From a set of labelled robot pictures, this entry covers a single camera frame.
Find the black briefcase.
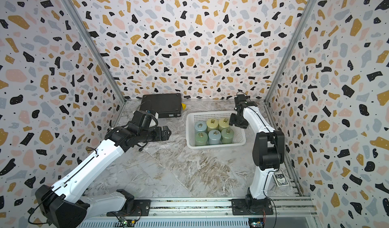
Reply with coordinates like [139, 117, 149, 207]
[139, 93, 182, 119]

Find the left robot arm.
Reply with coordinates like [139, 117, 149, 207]
[35, 110, 171, 228]

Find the white plastic basket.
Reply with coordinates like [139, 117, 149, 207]
[186, 111, 246, 149]

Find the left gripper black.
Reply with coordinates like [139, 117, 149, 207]
[139, 125, 173, 144]

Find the blue tea canister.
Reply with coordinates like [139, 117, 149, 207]
[194, 121, 208, 133]
[208, 130, 221, 145]

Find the aluminium front rail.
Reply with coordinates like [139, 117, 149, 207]
[79, 197, 321, 228]

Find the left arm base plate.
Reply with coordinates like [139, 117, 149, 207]
[106, 199, 152, 217]

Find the green tea canister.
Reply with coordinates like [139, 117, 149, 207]
[221, 128, 235, 144]
[195, 131, 208, 147]

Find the yellow-green tea canister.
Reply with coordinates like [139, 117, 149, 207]
[206, 118, 219, 132]
[218, 118, 230, 132]

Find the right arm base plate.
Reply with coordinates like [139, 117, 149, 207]
[231, 197, 274, 215]

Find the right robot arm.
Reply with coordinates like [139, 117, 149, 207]
[230, 92, 285, 200]

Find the blue tea canister back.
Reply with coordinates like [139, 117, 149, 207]
[194, 121, 208, 133]

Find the blue tea canister front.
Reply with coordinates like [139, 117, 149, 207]
[208, 130, 221, 145]

